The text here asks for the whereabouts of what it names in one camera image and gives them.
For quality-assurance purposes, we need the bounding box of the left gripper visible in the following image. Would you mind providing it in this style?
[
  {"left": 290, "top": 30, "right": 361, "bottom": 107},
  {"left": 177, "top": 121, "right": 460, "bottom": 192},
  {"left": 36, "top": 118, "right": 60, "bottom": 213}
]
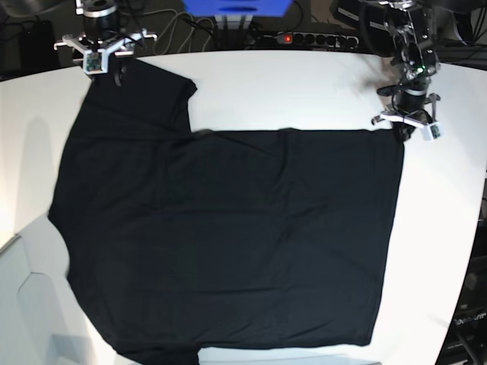
[{"left": 371, "top": 85, "right": 441, "bottom": 142}]

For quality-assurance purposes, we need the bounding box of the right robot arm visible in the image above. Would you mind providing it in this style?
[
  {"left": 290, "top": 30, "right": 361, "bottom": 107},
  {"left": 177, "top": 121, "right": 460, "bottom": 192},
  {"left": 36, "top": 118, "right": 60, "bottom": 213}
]
[{"left": 53, "top": 1, "right": 158, "bottom": 87}]

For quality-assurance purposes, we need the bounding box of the black T-shirt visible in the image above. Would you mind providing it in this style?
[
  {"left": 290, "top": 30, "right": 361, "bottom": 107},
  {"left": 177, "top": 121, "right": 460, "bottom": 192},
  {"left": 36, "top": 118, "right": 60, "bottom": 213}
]
[{"left": 48, "top": 60, "right": 404, "bottom": 364}]

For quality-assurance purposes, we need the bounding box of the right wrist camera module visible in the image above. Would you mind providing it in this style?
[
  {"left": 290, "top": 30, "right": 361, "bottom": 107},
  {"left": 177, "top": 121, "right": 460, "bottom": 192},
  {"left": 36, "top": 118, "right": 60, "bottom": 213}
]
[{"left": 83, "top": 52, "right": 103, "bottom": 75}]

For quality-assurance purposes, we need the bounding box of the black power strip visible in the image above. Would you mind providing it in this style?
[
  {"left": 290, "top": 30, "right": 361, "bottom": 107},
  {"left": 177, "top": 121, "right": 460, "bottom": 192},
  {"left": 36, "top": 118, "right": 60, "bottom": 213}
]
[{"left": 259, "top": 32, "right": 360, "bottom": 52}]

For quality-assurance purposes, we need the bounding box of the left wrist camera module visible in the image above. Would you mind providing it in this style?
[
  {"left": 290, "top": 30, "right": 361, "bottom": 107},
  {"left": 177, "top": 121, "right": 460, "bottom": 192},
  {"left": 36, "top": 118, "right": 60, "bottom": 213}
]
[{"left": 422, "top": 122, "right": 442, "bottom": 141}]

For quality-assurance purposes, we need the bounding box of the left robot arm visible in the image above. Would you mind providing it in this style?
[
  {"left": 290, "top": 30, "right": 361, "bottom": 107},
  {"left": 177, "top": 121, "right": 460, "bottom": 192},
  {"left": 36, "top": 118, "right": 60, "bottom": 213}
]
[{"left": 359, "top": 1, "right": 442, "bottom": 142}]

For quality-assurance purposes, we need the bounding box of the blue plastic box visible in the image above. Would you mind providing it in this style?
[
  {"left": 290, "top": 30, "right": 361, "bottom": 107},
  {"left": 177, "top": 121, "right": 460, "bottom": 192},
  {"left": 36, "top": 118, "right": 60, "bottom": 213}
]
[{"left": 183, "top": 0, "right": 293, "bottom": 17}]

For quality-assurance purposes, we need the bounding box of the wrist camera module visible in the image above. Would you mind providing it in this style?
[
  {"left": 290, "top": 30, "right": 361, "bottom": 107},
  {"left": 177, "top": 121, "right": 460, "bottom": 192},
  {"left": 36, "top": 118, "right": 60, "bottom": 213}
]
[
  {"left": 422, "top": 122, "right": 442, "bottom": 141},
  {"left": 83, "top": 52, "right": 103, "bottom": 75}
]

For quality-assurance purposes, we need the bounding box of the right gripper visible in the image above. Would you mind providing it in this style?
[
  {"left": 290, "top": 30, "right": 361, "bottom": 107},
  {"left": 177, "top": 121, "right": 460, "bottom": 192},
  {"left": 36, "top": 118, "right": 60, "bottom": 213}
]
[{"left": 54, "top": 14, "right": 158, "bottom": 87}]

